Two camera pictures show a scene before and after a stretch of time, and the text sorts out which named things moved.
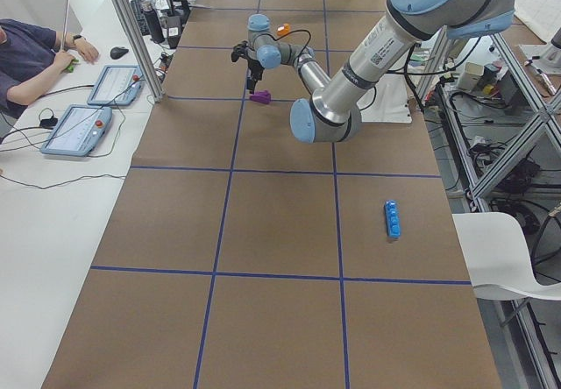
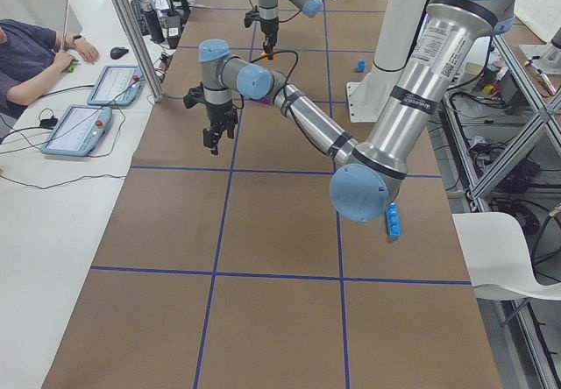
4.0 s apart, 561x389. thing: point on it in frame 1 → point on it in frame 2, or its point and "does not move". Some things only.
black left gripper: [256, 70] → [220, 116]
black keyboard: [139, 16] does not move
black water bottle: [152, 19] does not move
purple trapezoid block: [261, 96] does not move
